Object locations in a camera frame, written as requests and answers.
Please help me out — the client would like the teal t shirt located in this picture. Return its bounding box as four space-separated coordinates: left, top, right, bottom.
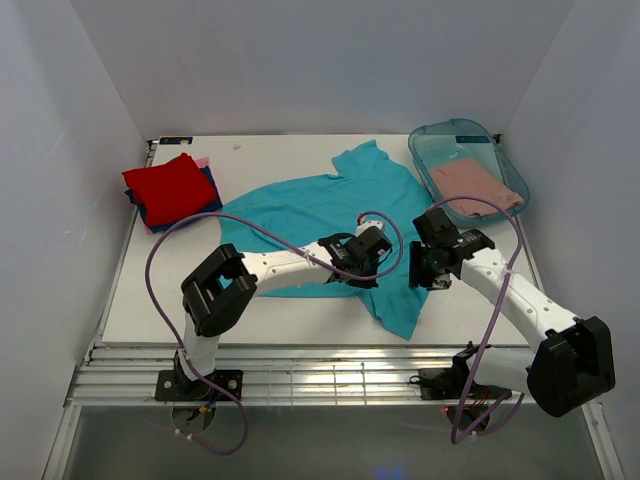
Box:
220 141 432 340

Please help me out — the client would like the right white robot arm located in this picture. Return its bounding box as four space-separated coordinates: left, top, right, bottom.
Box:
409 208 616 417

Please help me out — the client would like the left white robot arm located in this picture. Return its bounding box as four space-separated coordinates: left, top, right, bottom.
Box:
174 221 392 390

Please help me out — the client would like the pink t shirt in bin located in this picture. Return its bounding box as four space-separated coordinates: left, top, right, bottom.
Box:
428 157 524 217

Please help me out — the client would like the teal plastic bin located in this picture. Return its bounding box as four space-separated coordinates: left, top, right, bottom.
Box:
408 118 530 228

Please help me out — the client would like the blue folded t shirt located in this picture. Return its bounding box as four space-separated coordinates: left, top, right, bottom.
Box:
125 165 223 234

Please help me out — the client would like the pink folded t shirt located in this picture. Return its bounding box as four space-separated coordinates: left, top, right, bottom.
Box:
195 157 209 168

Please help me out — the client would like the red folded t shirt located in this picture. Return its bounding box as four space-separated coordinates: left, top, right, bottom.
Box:
122 153 220 225

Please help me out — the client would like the blue label sticker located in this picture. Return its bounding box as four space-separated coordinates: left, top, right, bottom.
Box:
158 136 193 145

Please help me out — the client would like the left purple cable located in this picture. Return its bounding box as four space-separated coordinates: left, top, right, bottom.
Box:
144 209 405 455

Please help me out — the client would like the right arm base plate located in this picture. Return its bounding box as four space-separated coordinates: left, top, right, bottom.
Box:
408 367 512 402

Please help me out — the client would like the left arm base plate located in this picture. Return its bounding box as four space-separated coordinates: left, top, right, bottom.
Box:
154 370 244 402

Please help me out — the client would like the aluminium rail frame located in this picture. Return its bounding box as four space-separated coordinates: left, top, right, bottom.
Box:
64 342 601 407

